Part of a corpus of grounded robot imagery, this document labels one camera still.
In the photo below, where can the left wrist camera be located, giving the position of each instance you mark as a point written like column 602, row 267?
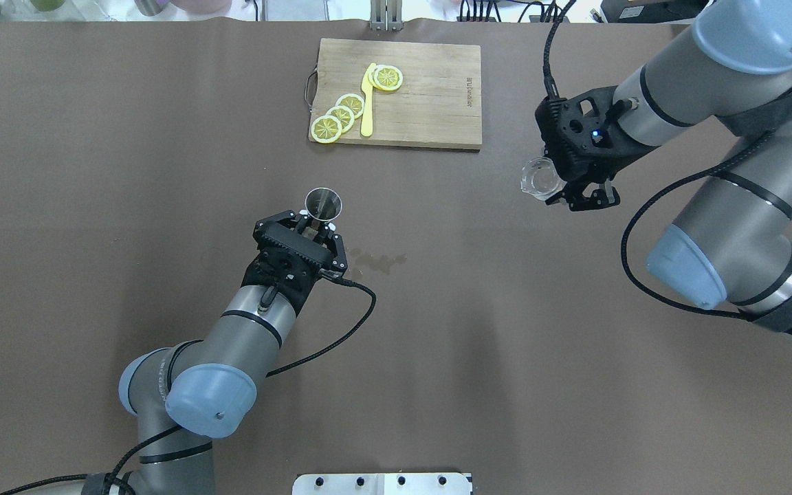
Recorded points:
column 290, row 274

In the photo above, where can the lemon slice front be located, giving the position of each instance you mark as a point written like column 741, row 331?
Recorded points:
column 326, row 129

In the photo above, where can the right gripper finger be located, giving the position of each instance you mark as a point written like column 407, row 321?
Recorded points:
column 604, row 196
column 565, row 196

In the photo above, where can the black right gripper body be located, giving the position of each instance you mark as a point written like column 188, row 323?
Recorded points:
column 614, row 163

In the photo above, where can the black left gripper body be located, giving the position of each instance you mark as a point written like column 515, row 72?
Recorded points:
column 253, row 273

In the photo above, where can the lemon slice top pair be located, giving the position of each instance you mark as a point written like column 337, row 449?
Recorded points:
column 386, row 78

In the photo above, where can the clear glass beaker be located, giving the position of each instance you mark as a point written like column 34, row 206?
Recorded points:
column 540, row 179

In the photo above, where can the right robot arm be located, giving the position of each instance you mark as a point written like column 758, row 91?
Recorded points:
column 712, row 242

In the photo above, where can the aluminium frame post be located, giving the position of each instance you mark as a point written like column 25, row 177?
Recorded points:
column 386, row 15

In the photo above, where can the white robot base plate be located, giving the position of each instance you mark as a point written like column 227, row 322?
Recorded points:
column 447, row 482

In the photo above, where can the steel jigger measuring cup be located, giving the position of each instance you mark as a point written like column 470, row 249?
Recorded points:
column 323, row 205

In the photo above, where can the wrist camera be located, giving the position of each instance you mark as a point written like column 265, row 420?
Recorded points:
column 587, row 112
column 290, row 274

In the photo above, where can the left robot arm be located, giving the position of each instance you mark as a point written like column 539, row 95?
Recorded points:
column 187, row 395

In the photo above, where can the wooden cutting board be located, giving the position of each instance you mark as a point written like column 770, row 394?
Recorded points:
column 439, row 105

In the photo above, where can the yellow plastic knife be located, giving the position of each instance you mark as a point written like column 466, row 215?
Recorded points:
column 367, row 121

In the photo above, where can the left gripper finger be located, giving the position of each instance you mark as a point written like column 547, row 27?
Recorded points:
column 289, row 220
column 334, row 243

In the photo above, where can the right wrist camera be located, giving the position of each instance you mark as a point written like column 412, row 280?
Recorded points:
column 587, row 112

